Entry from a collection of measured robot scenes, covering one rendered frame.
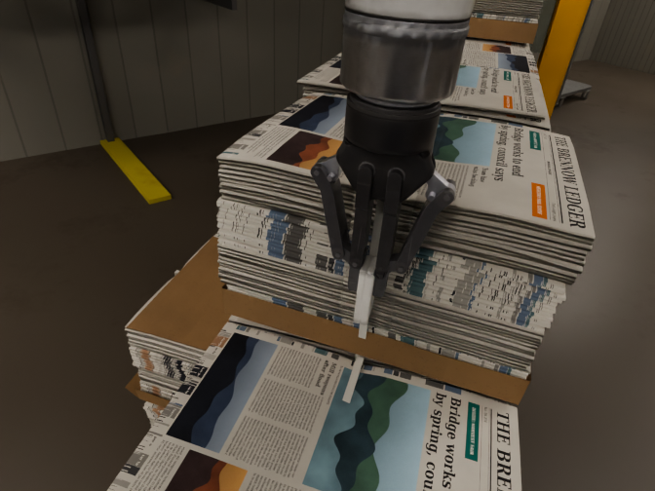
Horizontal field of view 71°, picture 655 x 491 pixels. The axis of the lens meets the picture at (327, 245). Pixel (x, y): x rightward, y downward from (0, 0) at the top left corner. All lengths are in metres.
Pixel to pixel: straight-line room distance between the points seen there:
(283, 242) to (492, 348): 0.25
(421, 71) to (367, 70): 0.04
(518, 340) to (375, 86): 0.30
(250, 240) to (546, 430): 1.35
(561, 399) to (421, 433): 1.31
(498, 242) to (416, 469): 0.24
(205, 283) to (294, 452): 0.62
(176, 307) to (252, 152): 0.56
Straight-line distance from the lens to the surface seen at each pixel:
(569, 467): 1.67
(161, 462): 0.52
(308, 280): 0.53
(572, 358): 1.99
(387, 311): 0.52
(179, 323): 0.97
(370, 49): 0.34
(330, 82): 0.76
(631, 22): 7.54
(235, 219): 0.54
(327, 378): 0.56
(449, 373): 0.56
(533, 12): 1.30
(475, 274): 0.47
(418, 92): 0.34
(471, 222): 0.45
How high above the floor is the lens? 1.26
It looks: 35 degrees down
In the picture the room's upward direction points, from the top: 4 degrees clockwise
